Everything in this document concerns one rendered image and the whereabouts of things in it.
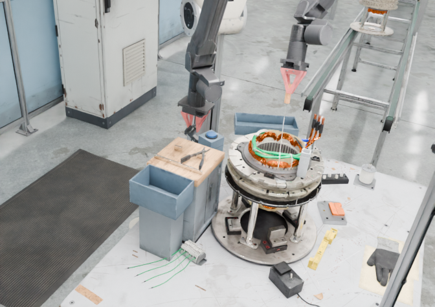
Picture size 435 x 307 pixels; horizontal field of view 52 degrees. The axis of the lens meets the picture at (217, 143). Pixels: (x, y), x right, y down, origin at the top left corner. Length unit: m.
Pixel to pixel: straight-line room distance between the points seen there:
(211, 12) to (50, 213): 2.04
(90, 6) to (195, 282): 2.42
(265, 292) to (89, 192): 1.85
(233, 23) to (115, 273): 0.96
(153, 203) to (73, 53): 2.45
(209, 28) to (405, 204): 1.17
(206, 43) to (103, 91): 2.44
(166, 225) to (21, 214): 1.69
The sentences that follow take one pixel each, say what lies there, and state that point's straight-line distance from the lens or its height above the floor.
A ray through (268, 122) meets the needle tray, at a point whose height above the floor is 1.03.
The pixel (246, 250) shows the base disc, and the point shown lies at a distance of 1.55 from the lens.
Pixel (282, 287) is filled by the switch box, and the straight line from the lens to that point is 1.46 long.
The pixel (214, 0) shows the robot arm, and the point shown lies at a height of 1.61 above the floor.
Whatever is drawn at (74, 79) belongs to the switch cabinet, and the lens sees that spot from 3.77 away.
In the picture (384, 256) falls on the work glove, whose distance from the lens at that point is 1.69.
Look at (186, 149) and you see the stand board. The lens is 1.52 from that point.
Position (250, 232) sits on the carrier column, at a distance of 1.52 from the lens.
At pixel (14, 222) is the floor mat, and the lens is 2.94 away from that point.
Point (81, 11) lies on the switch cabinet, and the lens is 3.51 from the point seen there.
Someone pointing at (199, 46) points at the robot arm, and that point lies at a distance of 1.26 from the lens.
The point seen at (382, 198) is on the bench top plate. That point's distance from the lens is 1.99.
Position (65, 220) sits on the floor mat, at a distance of 2.88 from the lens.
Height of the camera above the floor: 1.88
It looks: 31 degrees down
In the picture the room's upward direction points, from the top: 6 degrees clockwise
